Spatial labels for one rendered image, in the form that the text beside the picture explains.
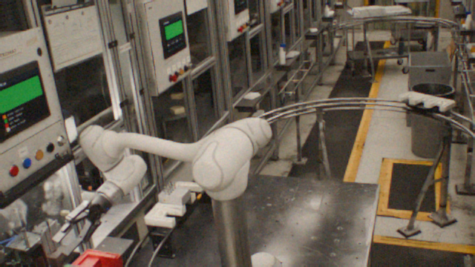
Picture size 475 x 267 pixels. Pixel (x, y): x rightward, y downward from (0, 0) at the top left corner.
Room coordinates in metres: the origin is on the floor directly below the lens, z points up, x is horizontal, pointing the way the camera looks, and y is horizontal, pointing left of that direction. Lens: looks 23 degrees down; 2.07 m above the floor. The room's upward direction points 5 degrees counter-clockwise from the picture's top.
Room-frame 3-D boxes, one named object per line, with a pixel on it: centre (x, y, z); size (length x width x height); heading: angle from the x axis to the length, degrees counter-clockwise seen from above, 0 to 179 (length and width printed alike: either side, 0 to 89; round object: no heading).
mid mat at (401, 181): (3.50, -1.38, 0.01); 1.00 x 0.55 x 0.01; 159
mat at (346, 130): (6.07, -1.56, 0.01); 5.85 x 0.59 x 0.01; 159
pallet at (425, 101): (3.18, -1.31, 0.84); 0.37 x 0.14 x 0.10; 37
